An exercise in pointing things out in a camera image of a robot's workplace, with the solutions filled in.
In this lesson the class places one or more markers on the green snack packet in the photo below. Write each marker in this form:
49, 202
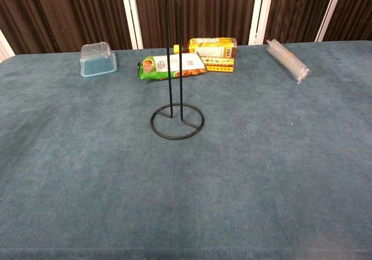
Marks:
157, 66

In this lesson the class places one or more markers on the blue table cloth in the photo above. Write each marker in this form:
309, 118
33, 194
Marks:
186, 184

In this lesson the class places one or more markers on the yellow and red carton box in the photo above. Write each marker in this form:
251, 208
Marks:
219, 65

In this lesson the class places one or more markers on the yellow-capped tea bottle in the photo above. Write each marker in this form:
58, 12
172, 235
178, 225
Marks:
212, 46

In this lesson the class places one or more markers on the clear plastic food container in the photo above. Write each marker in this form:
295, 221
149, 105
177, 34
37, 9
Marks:
97, 63

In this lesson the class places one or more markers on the dark brown curtain panel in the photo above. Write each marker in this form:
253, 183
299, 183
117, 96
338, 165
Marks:
296, 10
354, 10
64, 12
197, 10

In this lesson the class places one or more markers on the bundle of clear plastic straws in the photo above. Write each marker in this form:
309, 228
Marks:
286, 57

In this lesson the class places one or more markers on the white partition frame post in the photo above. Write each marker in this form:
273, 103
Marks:
131, 15
260, 12
329, 12
5, 47

